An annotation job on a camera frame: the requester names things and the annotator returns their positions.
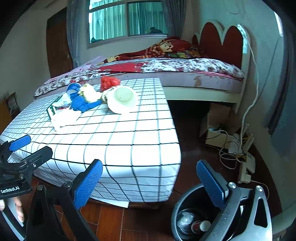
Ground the pink cloth on bed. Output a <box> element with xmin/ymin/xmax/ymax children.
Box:
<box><xmin>78</xmin><ymin>56</ymin><xmax>106</xmax><ymax>69</ymax></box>

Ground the grey curtain near bright window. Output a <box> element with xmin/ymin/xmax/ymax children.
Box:
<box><xmin>264</xmin><ymin>26</ymin><xmax>295</xmax><ymax>160</ymax></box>

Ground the blue cloth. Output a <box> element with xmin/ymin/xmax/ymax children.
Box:
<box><xmin>70</xmin><ymin>92</ymin><xmax>102</xmax><ymax>113</ymax></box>

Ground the white black grid tablecloth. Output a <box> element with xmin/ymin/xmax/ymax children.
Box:
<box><xmin>1</xmin><ymin>78</ymin><xmax>181</xmax><ymax>206</ymax></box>

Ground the blue paper cup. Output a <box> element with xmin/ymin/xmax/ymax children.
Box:
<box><xmin>66</xmin><ymin>83</ymin><xmax>82</xmax><ymax>95</ymax></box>
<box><xmin>106</xmin><ymin>85</ymin><xmax>138</xmax><ymax>114</ymax></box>

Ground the white cable on wall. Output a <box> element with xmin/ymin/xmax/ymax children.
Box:
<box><xmin>239</xmin><ymin>39</ymin><xmax>260</xmax><ymax>149</ymax></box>

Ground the dark wooden door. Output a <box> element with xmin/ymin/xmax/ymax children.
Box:
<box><xmin>46</xmin><ymin>8</ymin><xmax>73</xmax><ymax>78</ymax></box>

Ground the green drink carton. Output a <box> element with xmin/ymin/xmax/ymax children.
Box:
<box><xmin>46</xmin><ymin>95</ymin><xmax>62</xmax><ymax>121</ymax></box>

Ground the grey curtain right of window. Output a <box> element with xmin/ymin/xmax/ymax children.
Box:
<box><xmin>161</xmin><ymin>0</ymin><xmax>187</xmax><ymax>38</ymax></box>

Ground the red plastic bag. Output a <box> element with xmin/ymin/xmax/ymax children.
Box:
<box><xmin>100</xmin><ymin>76</ymin><xmax>120</xmax><ymax>92</ymax></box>

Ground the red paper cup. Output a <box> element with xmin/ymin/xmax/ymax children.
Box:
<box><xmin>191</xmin><ymin>220</ymin><xmax>211</xmax><ymax>233</ymax></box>

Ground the cardboard box under bed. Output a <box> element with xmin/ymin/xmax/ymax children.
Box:
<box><xmin>199</xmin><ymin>103</ymin><xmax>241</xmax><ymax>137</ymax></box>

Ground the clear plastic bag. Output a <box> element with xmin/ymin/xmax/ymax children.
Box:
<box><xmin>177</xmin><ymin>211</ymin><xmax>195</xmax><ymax>233</ymax></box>

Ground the grey curtain of window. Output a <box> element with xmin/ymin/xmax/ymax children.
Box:
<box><xmin>66</xmin><ymin>0</ymin><xmax>80</xmax><ymax>68</ymax></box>
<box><xmin>161</xmin><ymin>0</ymin><xmax>187</xmax><ymax>38</ymax></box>

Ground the bed with floral sheet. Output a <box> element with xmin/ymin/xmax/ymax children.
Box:
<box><xmin>34</xmin><ymin>58</ymin><xmax>246</xmax><ymax>105</ymax></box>

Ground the red heart headboard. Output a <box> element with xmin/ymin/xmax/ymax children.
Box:
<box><xmin>192</xmin><ymin>20</ymin><xmax>251</xmax><ymax>77</ymax></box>

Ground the white power strip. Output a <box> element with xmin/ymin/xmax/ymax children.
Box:
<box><xmin>238</xmin><ymin>153</ymin><xmax>255</xmax><ymax>184</ymax></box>

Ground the grey curtain left of window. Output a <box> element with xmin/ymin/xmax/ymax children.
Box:
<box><xmin>66</xmin><ymin>0</ymin><xmax>80</xmax><ymax>68</ymax></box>

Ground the window with green curtain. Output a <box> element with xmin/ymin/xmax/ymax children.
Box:
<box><xmin>87</xmin><ymin>1</ymin><xmax>168</xmax><ymax>45</ymax></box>

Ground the black round trash bin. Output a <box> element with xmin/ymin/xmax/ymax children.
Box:
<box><xmin>170</xmin><ymin>184</ymin><xmax>246</xmax><ymax>241</ymax></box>

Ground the beige cloth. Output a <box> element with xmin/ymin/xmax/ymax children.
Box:
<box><xmin>101</xmin><ymin>88</ymin><xmax>114</xmax><ymax>103</ymax></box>

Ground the person's left hand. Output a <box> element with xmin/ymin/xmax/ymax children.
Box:
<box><xmin>0</xmin><ymin>196</ymin><xmax>25</xmax><ymax>224</ymax></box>

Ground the red patterned blanket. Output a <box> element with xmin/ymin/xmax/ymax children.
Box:
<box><xmin>103</xmin><ymin>37</ymin><xmax>203</xmax><ymax>63</ymax></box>

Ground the blue paper cup back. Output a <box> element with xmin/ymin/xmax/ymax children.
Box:
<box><xmin>66</xmin><ymin>83</ymin><xmax>82</xmax><ymax>95</ymax></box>

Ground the yellow cloth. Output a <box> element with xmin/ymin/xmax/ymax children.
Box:
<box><xmin>78</xmin><ymin>83</ymin><xmax>102</xmax><ymax>103</ymax></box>

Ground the white tissue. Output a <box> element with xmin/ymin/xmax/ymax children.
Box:
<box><xmin>51</xmin><ymin>109</ymin><xmax>81</xmax><ymax>132</ymax></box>

